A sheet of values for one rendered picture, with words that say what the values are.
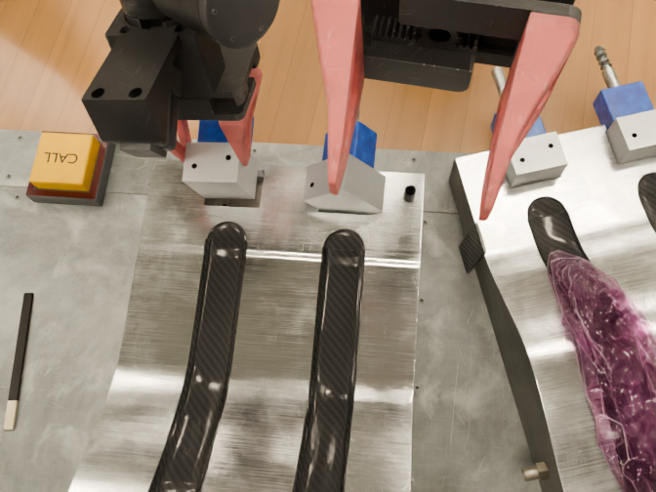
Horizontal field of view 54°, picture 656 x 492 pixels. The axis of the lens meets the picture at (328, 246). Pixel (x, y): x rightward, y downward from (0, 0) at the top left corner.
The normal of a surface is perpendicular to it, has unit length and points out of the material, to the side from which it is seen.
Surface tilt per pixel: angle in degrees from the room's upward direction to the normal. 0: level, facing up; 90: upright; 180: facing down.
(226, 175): 9
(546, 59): 24
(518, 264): 18
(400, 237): 0
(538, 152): 0
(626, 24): 0
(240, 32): 74
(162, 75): 85
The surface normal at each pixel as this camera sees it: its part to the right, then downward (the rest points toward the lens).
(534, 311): -0.15, -0.71
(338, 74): -0.15, 0.07
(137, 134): -0.15, 0.77
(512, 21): -0.21, 0.94
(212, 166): -0.18, -0.20
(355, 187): 0.72, -0.15
